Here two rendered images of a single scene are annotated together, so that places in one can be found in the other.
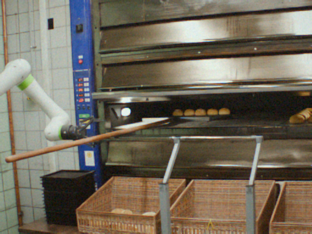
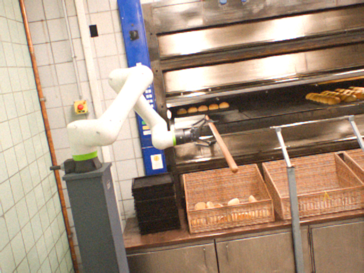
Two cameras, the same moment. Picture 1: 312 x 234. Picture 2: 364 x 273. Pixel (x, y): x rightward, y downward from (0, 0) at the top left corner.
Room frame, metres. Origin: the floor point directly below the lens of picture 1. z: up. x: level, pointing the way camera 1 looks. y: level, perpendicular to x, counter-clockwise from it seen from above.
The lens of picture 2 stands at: (0.77, 1.58, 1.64)
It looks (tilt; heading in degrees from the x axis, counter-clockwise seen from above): 10 degrees down; 335
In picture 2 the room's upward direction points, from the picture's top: 8 degrees counter-clockwise
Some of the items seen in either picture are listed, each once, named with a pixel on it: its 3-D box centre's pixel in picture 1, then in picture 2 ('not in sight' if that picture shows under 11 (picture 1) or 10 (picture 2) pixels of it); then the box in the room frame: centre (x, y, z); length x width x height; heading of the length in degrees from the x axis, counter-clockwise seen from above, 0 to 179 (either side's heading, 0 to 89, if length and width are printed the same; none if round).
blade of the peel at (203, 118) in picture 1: (184, 117); (205, 113); (3.92, -0.19, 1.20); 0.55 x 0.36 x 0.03; 63
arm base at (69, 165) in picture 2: not in sight; (75, 164); (2.82, 1.21, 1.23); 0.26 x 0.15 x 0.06; 60
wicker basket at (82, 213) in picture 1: (132, 205); (225, 195); (3.09, 0.21, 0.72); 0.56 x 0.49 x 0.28; 64
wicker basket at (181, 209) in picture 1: (222, 210); (310, 183); (2.83, -0.33, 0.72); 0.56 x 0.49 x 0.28; 65
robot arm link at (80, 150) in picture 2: not in sight; (83, 139); (2.79, 1.16, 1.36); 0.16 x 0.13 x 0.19; 29
